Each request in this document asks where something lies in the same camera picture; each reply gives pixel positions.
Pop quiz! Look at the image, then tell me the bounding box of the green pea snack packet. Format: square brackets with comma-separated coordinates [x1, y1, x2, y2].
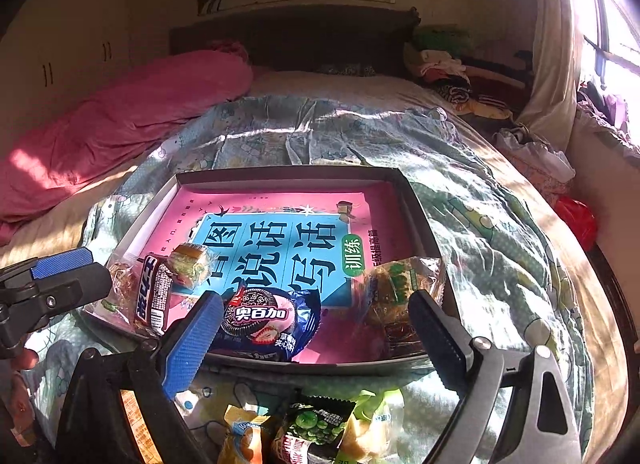
[272, 393, 357, 464]

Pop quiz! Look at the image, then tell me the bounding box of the long orange snack packet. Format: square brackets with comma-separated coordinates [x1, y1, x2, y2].
[120, 389, 153, 462]

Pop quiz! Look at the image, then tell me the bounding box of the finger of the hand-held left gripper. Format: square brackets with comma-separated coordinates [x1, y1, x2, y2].
[0, 264, 113, 360]
[0, 246, 96, 295]

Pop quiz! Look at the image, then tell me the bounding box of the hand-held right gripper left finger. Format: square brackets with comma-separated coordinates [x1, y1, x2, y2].
[55, 290, 226, 464]

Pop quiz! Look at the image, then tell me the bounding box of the dark bed headboard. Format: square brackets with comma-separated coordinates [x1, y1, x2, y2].
[167, 6, 421, 80]

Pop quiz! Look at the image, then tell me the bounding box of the shallow grey cardboard box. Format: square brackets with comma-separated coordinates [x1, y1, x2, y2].
[81, 166, 463, 379]

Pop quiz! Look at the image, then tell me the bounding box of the green printed pastry packet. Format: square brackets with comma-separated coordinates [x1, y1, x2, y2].
[361, 255, 447, 326]

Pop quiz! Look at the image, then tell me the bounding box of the small wrapped sandwich cake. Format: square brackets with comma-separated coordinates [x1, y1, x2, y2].
[167, 242, 212, 290]

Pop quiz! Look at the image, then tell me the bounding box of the white wardrobe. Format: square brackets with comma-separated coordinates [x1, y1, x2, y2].
[0, 0, 171, 145]

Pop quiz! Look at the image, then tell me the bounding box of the dark red cake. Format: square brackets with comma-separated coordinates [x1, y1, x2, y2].
[370, 316, 428, 351]

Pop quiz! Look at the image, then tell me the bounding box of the mixed coloured laundry heap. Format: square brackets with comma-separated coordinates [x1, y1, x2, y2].
[575, 71, 640, 160]

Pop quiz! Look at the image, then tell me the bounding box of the clear pastry packet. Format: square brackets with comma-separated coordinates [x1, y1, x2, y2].
[92, 251, 148, 327]

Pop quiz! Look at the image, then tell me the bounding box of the person's left hand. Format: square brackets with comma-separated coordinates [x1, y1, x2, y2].
[0, 349, 40, 374]

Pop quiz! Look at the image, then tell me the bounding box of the yellow snack packet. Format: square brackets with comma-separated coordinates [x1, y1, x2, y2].
[219, 404, 273, 464]

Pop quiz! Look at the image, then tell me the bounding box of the pink quilt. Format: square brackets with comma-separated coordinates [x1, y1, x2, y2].
[0, 39, 253, 247]

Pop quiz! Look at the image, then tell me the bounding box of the window with dark frame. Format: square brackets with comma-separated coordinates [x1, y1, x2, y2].
[565, 0, 640, 95]

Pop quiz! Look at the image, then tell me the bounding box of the red bag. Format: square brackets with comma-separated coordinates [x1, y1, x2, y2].
[555, 196, 598, 252]

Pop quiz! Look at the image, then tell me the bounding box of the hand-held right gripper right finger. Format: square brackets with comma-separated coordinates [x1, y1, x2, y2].
[407, 289, 583, 464]

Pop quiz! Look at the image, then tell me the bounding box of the beige curtain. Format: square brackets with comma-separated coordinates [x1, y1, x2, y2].
[515, 0, 596, 152]

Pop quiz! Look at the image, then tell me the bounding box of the dark brown chocolate bar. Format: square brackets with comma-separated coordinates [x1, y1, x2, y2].
[132, 253, 175, 337]

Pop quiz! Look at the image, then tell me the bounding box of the cartoon cat printed blanket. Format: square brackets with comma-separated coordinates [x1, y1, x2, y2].
[25, 94, 596, 464]

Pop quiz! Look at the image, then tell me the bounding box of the white cloth heap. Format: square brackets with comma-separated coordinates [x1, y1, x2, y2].
[492, 124, 576, 195]

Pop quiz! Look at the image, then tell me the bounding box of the blue cookie packet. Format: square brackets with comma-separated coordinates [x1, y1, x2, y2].
[217, 285, 322, 364]

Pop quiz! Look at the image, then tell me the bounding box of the folded clothes pile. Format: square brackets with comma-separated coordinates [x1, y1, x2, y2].
[402, 26, 533, 120]

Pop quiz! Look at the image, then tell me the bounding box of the pale yellow lime edged packet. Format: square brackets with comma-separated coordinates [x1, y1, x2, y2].
[335, 388, 403, 464]

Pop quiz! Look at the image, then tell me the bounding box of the pink book with blue title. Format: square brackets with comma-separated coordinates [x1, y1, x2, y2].
[120, 181, 426, 365]

